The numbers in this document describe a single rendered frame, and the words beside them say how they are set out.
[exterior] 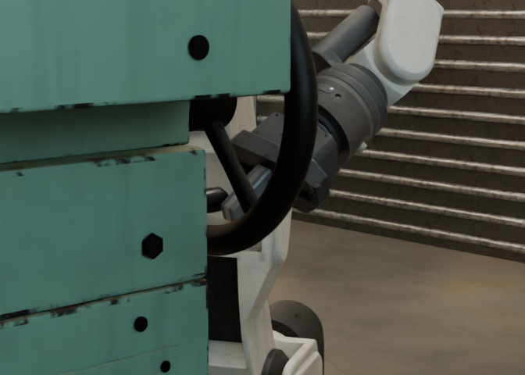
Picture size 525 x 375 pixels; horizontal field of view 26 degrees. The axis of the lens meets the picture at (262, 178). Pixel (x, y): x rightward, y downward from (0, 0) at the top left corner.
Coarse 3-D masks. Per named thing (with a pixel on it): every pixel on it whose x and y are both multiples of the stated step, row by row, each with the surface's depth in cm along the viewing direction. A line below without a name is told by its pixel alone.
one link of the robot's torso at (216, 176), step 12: (252, 96) 165; (240, 108) 160; (252, 108) 165; (240, 120) 160; (252, 120) 166; (192, 132) 164; (204, 132) 164; (228, 132) 156; (192, 144) 162; (204, 144) 161; (216, 156) 159; (216, 168) 160; (216, 180) 161; (228, 180) 160; (228, 192) 161; (216, 216) 163
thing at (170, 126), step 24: (0, 120) 67; (24, 120) 68; (48, 120) 69; (72, 120) 71; (96, 120) 72; (120, 120) 73; (144, 120) 74; (168, 120) 76; (0, 144) 67; (24, 144) 68; (48, 144) 70; (72, 144) 71; (96, 144) 72; (120, 144) 73; (144, 144) 75; (168, 144) 76
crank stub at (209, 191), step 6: (210, 192) 110; (216, 192) 111; (222, 192) 111; (210, 198) 110; (216, 198) 110; (222, 198) 111; (210, 204) 110; (216, 204) 111; (210, 210) 111; (216, 210) 111
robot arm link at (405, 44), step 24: (384, 0) 121; (408, 0) 120; (432, 0) 122; (384, 24) 119; (408, 24) 119; (432, 24) 121; (384, 48) 117; (408, 48) 118; (432, 48) 120; (384, 72) 118; (408, 72) 117
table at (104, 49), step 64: (0, 0) 55; (64, 0) 58; (128, 0) 60; (192, 0) 63; (256, 0) 67; (0, 64) 56; (64, 64) 58; (128, 64) 61; (192, 64) 64; (256, 64) 67
